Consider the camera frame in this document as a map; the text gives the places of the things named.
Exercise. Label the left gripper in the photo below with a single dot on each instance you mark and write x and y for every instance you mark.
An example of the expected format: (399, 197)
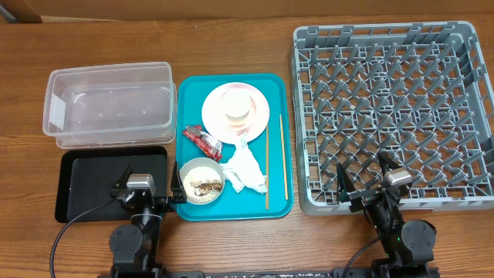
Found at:
(167, 204)

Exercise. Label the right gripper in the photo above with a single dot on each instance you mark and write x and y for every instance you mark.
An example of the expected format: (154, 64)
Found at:
(370, 195)

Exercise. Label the grey metal bowl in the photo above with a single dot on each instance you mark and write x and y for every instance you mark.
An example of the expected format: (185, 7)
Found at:
(205, 162)

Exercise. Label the red foil snack wrapper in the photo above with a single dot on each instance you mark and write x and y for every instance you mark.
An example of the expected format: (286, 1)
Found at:
(208, 144)

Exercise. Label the white napkin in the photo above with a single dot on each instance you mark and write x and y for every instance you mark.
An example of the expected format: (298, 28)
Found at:
(243, 170)

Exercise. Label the white paper cup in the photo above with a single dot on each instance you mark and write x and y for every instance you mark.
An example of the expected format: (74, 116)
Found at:
(236, 105)

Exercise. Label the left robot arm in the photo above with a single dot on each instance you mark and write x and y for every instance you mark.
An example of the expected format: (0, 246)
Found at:
(135, 245)

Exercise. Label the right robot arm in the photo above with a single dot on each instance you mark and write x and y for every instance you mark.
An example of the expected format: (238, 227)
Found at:
(408, 245)

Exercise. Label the grey dishwasher rack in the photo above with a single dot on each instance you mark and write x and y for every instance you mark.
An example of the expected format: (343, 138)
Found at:
(419, 92)

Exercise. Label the spilled rice and food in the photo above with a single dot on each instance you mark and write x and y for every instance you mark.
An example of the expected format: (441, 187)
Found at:
(202, 185)

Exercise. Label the black plastic tray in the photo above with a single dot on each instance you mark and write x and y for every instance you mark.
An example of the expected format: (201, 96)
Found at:
(86, 176)

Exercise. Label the clear plastic storage bin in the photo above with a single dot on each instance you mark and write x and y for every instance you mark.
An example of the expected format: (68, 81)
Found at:
(111, 105)

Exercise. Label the right wooden chopstick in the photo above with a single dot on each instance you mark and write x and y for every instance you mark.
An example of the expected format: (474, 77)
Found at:
(283, 157)

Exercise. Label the wooden chopstick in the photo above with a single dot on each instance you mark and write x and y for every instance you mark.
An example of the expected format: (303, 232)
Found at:
(267, 167)
(283, 157)

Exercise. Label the left wooden chopstick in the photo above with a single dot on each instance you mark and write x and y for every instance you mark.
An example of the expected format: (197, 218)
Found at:
(267, 167)

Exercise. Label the teal serving tray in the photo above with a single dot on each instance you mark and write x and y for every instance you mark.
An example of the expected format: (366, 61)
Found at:
(247, 204)

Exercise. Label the large pink plate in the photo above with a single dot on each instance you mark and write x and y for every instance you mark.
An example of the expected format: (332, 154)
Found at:
(214, 120)

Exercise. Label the small pink saucer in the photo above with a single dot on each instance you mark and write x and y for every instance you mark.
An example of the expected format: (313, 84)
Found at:
(238, 124)

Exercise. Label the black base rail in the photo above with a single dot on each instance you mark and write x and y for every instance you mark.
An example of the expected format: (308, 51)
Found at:
(270, 275)

